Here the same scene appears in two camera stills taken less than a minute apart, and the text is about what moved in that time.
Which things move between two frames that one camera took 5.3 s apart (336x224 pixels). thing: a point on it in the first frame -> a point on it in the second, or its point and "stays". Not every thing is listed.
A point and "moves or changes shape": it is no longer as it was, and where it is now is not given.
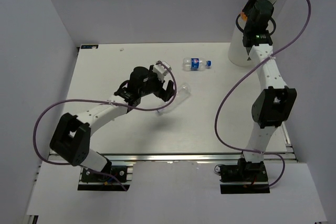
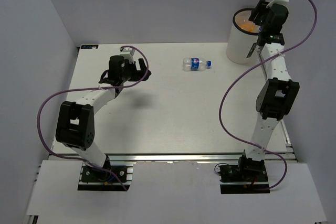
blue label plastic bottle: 196,64 stays
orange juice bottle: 243,16 moves or changes shape
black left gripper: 164,95 -> 137,74
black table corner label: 89,46 stays
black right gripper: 251,2 -> 261,9
